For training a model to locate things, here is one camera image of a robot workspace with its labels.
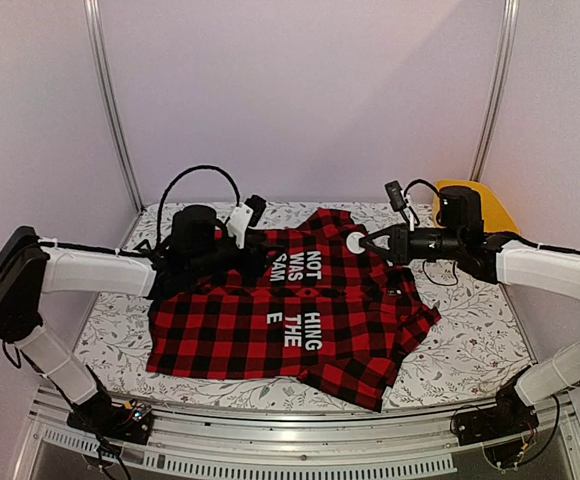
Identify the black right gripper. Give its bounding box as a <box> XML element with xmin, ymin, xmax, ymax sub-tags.
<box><xmin>359</xmin><ymin>223</ymin><xmax>463</xmax><ymax>267</ymax></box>

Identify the white brooch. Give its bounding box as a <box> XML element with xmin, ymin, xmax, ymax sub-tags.
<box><xmin>346</xmin><ymin>232</ymin><xmax>365</xmax><ymax>255</ymax></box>

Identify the red black plaid shirt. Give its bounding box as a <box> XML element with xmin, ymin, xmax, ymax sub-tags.
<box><xmin>146</xmin><ymin>208</ymin><xmax>440</xmax><ymax>412</ymax></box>

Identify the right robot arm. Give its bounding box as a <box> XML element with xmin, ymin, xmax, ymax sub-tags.
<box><xmin>346</xmin><ymin>181</ymin><xmax>580</xmax><ymax>436</ymax></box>

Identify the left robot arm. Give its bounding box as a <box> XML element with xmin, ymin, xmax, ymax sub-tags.
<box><xmin>0</xmin><ymin>195</ymin><xmax>271</xmax><ymax>434</ymax></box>

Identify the yellow plastic basket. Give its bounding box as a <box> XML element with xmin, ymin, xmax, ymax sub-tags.
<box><xmin>433</xmin><ymin>179</ymin><xmax>521</xmax><ymax>236</ymax></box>

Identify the floral patterned table mat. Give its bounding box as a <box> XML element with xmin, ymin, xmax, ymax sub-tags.
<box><xmin>75</xmin><ymin>202</ymin><xmax>531</xmax><ymax>412</ymax></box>

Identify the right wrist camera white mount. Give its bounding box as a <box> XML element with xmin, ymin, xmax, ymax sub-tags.
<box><xmin>384</xmin><ymin>180</ymin><xmax>416</xmax><ymax>231</ymax></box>

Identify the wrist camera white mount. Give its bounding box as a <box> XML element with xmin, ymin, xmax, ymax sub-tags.
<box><xmin>226</xmin><ymin>195</ymin><xmax>267</xmax><ymax>249</ymax></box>
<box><xmin>384</xmin><ymin>180</ymin><xmax>416</xmax><ymax>231</ymax></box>

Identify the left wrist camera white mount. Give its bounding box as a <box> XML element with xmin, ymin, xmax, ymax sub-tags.
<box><xmin>226</xmin><ymin>195</ymin><xmax>267</xmax><ymax>249</ymax></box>

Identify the aluminium front rail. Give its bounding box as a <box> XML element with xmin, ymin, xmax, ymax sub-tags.
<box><xmin>14</xmin><ymin>387</ymin><xmax>580</xmax><ymax>479</ymax></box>

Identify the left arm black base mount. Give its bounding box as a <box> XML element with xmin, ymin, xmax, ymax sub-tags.
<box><xmin>67</xmin><ymin>386</ymin><xmax>154</xmax><ymax>445</ymax></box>

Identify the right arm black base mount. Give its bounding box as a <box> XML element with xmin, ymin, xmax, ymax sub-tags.
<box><xmin>450</xmin><ymin>367</ymin><xmax>539</xmax><ymax>446</ymax></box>

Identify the left aluminium frame post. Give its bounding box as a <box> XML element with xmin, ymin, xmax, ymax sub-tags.
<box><xmin>83</xmin><ymin>0</ymin><xmax>144</xmax><ymax>213</ymax></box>

